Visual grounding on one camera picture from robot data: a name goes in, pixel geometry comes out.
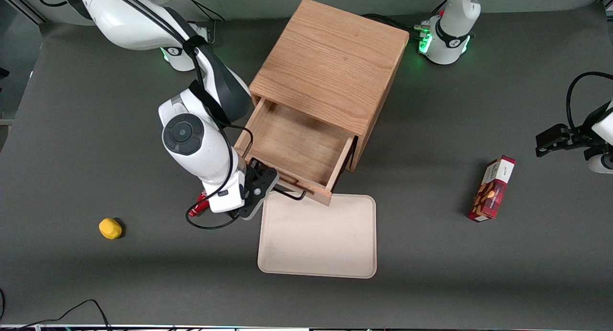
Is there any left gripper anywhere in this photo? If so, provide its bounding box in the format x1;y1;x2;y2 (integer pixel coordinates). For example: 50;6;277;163
535;100;613;158

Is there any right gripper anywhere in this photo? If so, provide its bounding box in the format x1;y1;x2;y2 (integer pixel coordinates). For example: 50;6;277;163
203;159;278;214

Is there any black metal drawer handle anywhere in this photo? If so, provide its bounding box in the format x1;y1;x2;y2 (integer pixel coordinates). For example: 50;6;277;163
272;183;307;201

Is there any wooden drawer with box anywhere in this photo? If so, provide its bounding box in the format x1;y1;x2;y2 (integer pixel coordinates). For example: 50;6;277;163
234;96;358;207

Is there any wooden drawer cabinet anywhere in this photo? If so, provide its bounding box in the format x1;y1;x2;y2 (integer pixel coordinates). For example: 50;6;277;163
249;0;411;172

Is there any red cola bottle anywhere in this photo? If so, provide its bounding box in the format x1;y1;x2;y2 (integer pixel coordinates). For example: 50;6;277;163
188;190;212;218

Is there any red cookie box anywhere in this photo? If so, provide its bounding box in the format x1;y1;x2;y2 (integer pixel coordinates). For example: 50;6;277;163
467;155;517;223

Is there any beige rectangular tray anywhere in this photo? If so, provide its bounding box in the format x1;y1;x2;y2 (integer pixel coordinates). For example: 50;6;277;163
257;192;377;279

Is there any yellow lemon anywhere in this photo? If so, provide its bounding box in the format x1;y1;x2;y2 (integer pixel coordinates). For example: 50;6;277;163
99;218;124;240

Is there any silver right wrist camera with mount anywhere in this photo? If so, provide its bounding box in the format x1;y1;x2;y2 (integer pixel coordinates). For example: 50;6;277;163
238;171;280;221

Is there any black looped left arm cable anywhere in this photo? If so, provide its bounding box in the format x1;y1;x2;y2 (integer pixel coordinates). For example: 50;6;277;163
566;71;613;130

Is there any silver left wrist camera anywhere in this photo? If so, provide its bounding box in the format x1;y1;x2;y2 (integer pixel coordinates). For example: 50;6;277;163
588;154;613;174

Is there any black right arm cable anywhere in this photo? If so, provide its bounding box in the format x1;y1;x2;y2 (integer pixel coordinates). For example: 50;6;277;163
98;0;253;230

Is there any black right base cable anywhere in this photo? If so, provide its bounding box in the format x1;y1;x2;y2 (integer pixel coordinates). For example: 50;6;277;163
183;0;227;44

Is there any black cable behind cabinet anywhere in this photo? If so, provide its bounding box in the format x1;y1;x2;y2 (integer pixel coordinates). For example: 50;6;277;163
362;13;429;33

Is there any long black floor cable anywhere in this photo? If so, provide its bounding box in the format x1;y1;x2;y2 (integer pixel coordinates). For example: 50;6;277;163
0;299;114;331

